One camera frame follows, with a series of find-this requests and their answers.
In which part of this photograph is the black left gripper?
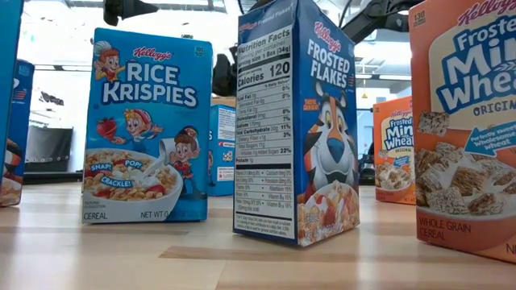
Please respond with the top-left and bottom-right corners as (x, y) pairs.
(102, 0), (171, 27)

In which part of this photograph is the blue Rice Krispies cereal box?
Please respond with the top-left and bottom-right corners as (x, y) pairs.
(0, 0), (24, 170)
(206, 104), (237, 197)
(81, 27), (214, 225)

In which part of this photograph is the orange Mini-Wheats cereal box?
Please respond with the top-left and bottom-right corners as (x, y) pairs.
(408, 0), (516, 265)
(372, 95), (417, 205)

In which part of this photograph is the blue Frosted Flakes cereal box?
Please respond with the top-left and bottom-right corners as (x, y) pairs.
(232, 0), (361, 248)
(0, 59), (36, 209)

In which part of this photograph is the person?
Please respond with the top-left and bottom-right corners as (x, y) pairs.
(357, 136), (376, 186)

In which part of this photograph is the grey covered cart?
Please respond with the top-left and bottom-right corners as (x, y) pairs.
(24, 125), (75, 173)

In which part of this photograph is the black metal table frame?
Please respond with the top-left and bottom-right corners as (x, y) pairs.
(23, 172), (376, 187)

